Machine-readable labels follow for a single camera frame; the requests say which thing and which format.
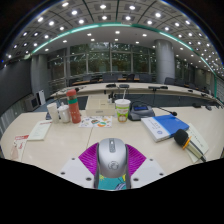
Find plain white booklet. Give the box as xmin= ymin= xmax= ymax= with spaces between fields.
xmin=27 ymin=119 xmax=53 ymax=142

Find silver computer mouse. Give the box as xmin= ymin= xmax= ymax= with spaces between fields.
xmin=95 ymin=137 xmax=130 ymax=180

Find dark office chairs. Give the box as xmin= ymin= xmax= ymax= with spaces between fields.
xmin=79 ymin=72 xmax=211 ymax=94

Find tall white paper cup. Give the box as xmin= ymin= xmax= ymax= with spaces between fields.
xmin=46 ymin=102 xmax=60 ymax=124

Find colourful sticker sheet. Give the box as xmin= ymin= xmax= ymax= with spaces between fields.
xmin=78 ymin=115 xmax=113 ymax=129

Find beige cardboard box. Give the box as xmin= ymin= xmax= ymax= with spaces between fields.
xmin=85 ymin=98 xmax=116 ymax=117

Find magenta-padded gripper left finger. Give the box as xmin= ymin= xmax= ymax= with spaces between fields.
xmin=59 ymin=142 xmax=101 ymax=190

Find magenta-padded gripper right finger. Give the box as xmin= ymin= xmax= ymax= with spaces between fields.
xmin=125 ymin=142 xmax=167 ymax=190

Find printed drink cup with straw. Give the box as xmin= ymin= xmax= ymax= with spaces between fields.
xmin=114 ymin=89 xmax=132 ymax=123

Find red bottle with green band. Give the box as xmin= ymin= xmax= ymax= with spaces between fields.
xmin=66 ymin=88 xmax=82 ymax=125

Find black handheld microphone orange ring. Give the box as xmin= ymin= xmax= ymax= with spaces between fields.
xmin=173 ymin=128 xmax=208 ymax=163

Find long curved conference desk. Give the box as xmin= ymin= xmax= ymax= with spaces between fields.
xmin=49 ymin=82 xmax=223 ymax=108

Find white booklet with thin lines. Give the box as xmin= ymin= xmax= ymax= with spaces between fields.
xmin=184 ymin=123 xmax=210 ymax=164

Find blue and white book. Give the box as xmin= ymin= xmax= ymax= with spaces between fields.
xmin=140 ymin=114 xmax=190 ymax=143

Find ceiling lights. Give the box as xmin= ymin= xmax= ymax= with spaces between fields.
xmin=3 ymin=0 xmax=224 ymax=73

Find grey conference microphone console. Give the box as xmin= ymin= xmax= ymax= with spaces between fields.
xmin=127 ymin=100 xmax=178 ymax=122

